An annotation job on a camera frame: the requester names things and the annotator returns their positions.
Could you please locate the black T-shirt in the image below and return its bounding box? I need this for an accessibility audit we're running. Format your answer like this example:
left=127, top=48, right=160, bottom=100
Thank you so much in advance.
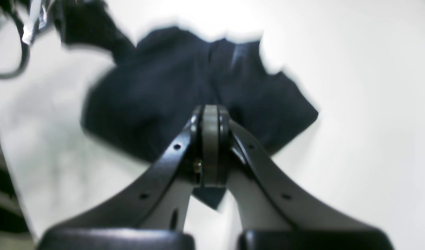
left=61, top=0, right=319, bottom=210

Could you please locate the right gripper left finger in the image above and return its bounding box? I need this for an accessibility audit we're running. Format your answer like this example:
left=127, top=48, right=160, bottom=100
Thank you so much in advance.
left=38, top=106, right=206, bottom=250

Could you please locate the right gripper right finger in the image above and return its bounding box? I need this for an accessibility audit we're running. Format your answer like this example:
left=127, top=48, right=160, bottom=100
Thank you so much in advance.
left=217, top=106, right=393, bottom=250

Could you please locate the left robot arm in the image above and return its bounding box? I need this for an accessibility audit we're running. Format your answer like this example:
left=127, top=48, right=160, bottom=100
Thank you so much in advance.
left=0, top=0, right=56, bottom=80

